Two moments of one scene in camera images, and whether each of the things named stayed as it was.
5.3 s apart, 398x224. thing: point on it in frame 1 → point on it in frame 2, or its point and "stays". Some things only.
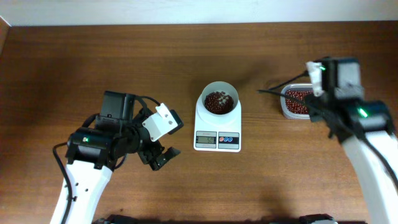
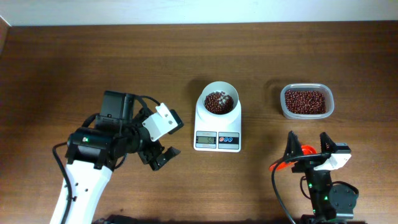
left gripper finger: (162, 160) stays
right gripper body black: (313, 102) → (307, 166)
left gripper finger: (149, 154) stays
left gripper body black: (137, 138) stays
